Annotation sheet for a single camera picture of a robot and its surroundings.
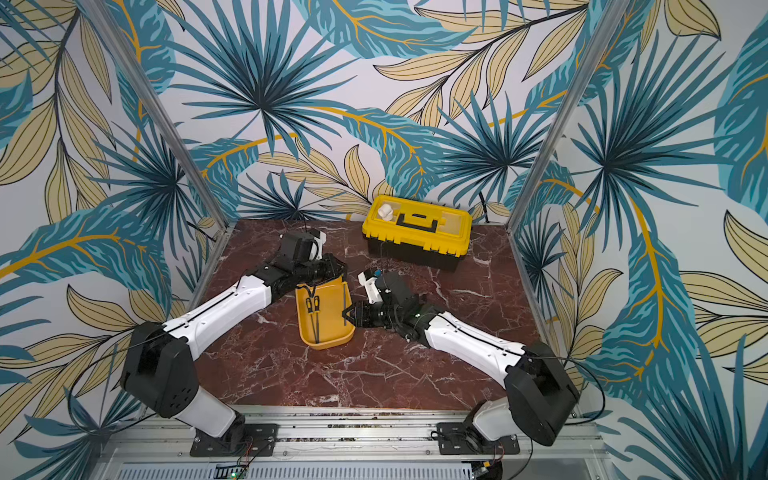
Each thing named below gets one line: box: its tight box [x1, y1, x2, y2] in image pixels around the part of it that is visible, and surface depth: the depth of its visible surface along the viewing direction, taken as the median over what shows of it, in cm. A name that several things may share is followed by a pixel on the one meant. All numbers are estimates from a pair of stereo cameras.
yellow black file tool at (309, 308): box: [306, 295, 320, 344], surface depth 97 cm
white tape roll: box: [378, 203, 393, 221], surface depth 97 cm
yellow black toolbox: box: [362, 195, 473, 273], surface depth 100 cm
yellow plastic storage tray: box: [295, 274, 356, 350], surface depth 95 cm
